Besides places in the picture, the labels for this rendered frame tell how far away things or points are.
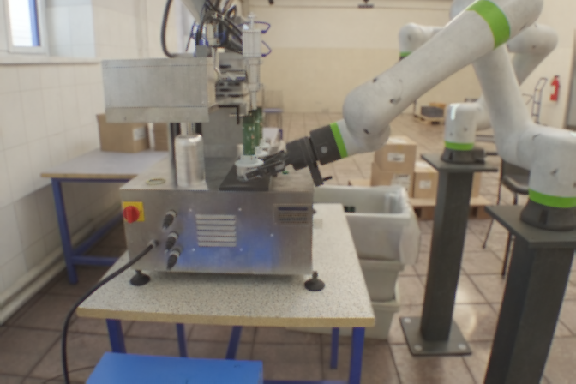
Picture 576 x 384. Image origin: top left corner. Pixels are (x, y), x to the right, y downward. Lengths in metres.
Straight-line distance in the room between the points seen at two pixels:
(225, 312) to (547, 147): 0.90
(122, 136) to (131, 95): 1.83
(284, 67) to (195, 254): 10.39
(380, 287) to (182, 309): 1.15
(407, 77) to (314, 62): 10.46
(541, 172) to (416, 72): 0.46
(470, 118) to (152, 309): 1.38
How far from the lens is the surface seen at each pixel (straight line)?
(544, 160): 1.14
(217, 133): 1.28
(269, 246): 1.01
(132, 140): 2.79
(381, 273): 1.90
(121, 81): 1.02
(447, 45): 0.90
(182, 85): 0.97
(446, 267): 1.95
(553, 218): 1.17
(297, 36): 11.32
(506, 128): 1.23
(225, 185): 0.96
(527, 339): 1.34
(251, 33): 1.06
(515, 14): 0.98
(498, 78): 1.18
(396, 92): 0.84
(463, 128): 1.75
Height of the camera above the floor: 1.32
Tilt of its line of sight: 15 degrees down
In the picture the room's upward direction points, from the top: straight up
